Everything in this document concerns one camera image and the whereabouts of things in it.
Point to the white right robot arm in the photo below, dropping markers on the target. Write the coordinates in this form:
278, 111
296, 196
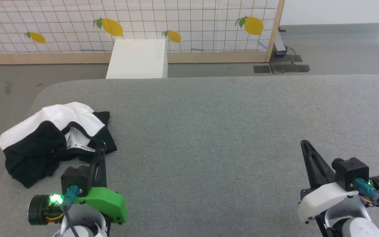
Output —
350, 223

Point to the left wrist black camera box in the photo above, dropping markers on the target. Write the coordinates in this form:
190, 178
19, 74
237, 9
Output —
76, 179

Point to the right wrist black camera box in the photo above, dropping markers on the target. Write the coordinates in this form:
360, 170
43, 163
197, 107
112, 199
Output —
352, 172

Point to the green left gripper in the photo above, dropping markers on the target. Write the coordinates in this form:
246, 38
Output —
109, 204

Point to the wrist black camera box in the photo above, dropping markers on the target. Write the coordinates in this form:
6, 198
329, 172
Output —
352, 172
76, 179

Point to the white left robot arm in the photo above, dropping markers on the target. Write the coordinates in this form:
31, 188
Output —
84, 227

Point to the large black floor plate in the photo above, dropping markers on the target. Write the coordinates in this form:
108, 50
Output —
290, 65

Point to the small black floor plate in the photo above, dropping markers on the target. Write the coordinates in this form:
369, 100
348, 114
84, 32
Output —
262, 69

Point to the white rectangular box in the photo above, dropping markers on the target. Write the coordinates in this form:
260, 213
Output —
138, 59

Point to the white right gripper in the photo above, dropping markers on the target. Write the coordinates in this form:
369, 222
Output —
321, 199

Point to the metal partition foot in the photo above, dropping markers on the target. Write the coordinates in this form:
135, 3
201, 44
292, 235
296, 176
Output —
280, 46

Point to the lemon print partition screen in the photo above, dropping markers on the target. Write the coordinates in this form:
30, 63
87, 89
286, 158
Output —
143, 19

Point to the black and white t-shirt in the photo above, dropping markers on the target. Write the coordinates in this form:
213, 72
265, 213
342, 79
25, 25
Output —
44, 141

